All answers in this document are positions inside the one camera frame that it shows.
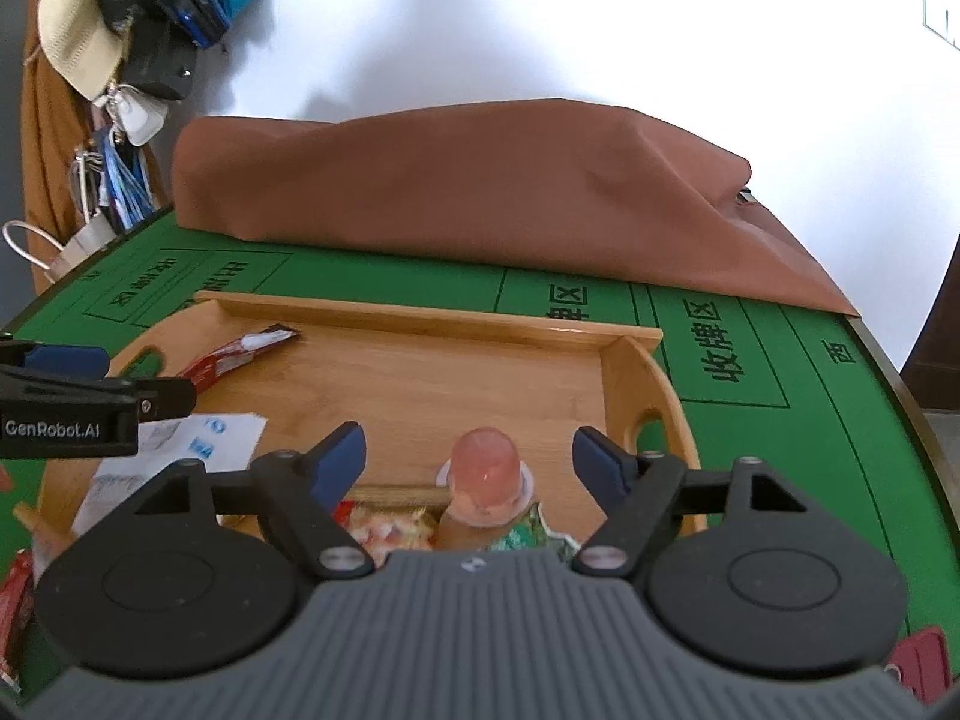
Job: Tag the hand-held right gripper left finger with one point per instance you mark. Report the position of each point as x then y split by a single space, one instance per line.
341 457

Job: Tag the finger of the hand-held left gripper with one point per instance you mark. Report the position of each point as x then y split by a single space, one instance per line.
64 360
157 396

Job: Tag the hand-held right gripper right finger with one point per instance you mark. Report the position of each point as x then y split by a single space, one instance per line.
600 465

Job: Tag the white bread packet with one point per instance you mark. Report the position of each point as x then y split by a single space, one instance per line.
195 439

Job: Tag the red nut snack packet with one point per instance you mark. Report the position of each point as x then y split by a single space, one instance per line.
382 529

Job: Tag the pink jelly cup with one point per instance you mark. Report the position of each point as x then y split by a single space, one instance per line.
484 465

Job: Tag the wooden tray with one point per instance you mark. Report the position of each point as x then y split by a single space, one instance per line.
450 390

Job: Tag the red wafer packet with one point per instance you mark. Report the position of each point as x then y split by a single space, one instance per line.
225 360

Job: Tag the green pea snack packet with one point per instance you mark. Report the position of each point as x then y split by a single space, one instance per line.
525 536

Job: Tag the white pouch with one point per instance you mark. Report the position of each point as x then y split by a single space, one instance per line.
139 116

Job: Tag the brown cloth cover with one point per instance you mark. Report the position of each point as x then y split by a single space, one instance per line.
487 187

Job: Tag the cream hat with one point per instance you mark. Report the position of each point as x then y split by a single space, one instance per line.
75 37

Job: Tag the brown wooden door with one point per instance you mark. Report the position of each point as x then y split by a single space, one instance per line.
937 337

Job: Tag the blue black pouch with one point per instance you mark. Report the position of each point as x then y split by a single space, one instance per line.
199 15

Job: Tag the dark red phone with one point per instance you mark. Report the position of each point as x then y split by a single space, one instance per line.
919 664

